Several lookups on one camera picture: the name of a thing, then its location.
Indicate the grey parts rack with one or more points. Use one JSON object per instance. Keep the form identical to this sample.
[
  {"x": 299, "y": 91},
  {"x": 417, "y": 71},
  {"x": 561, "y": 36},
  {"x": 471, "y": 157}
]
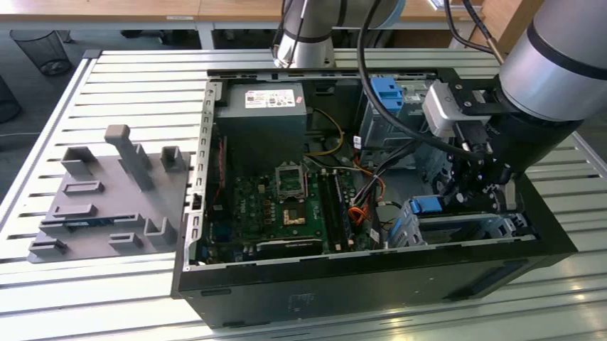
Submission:
[{"x": 108, "y": 199}]

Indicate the CPU socket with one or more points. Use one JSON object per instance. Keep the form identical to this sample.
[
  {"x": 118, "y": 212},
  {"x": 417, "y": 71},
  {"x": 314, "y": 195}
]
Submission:
[{"x": 291, "y": 179}]

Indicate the grey power supply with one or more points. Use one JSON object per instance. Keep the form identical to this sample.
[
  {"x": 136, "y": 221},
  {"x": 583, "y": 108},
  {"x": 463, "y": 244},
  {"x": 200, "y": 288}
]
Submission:
[{"x": 260, "y": 120}]

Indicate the black RAM slot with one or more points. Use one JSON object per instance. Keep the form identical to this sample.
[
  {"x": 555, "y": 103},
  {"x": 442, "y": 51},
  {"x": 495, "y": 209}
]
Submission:
[
  {"x": 343, "y": 207},
  {"x": 330, "y": 209}
]

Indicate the dark RAM stick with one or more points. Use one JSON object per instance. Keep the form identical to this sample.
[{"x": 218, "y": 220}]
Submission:
[{"x": 76, "y": 223}]

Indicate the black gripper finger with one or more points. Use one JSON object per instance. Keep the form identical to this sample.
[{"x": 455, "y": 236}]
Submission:
[
  {"x": 465, "y": 184},
  {"x": 501, "y": 197}
]

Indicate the gold square chipset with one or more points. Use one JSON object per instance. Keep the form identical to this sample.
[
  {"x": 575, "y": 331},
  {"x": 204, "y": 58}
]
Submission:
[{"x": 294, "y": 216}]

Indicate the wooden cabinet panel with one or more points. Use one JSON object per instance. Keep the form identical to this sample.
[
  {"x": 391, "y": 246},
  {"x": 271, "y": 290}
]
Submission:
[{"x": 513, "y": 17}]

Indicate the black PC case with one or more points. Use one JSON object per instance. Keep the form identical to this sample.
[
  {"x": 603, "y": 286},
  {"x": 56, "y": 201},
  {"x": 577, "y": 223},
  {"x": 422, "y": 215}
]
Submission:
[{"x": 332, "y": 295}]

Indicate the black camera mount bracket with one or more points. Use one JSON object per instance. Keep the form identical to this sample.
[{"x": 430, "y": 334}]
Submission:
[{"x": 462, "y": 96}]

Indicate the metal disk bay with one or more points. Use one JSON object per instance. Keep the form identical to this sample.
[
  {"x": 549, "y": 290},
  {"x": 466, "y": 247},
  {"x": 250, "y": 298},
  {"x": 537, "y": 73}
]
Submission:
[{"x": 455, "y": 227}]

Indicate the wooden desk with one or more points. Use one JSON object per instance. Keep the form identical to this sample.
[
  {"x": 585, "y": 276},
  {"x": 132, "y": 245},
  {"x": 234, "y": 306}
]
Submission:
[{"x": 119, "y": 7}]

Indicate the blue drive latch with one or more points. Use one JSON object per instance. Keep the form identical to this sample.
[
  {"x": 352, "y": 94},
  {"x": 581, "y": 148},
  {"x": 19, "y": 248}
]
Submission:
[{"x": 387, "y": 93}]

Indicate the black mesh wastebasket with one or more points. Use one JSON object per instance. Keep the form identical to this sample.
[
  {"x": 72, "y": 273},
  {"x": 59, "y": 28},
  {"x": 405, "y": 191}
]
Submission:
[{"x": 40, "y": 48}]

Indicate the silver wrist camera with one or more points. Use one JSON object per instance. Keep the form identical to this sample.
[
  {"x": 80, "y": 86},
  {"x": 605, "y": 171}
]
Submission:
[{"x": 443, "y": 106}]

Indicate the metal drive cage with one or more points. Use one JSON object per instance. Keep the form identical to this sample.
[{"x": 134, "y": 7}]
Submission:
[{"x": 379, "y": 131}]

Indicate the green motherboard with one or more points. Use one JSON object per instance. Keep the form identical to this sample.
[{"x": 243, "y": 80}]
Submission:
[{"x": 256, "y": 213}]

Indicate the hard disk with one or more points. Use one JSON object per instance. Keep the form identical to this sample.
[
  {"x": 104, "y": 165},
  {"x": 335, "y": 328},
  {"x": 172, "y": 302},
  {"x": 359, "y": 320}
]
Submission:
[{"x": 427, "y": 206}]

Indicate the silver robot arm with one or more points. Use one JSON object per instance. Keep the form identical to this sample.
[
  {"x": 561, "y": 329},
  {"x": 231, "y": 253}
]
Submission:
[{"x": 546, "y": 71}]

